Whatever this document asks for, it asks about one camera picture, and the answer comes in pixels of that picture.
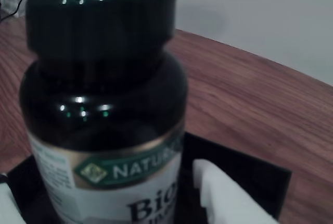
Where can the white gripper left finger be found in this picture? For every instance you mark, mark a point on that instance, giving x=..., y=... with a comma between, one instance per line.
x=7, y=203

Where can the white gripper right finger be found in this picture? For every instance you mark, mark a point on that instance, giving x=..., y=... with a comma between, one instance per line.
x=226, y=198

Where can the green pill bottle white label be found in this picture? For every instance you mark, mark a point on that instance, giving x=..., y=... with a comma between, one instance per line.
x=104, y=83

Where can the black shallow cardboard box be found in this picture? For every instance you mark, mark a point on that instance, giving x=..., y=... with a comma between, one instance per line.
x=249, y=179

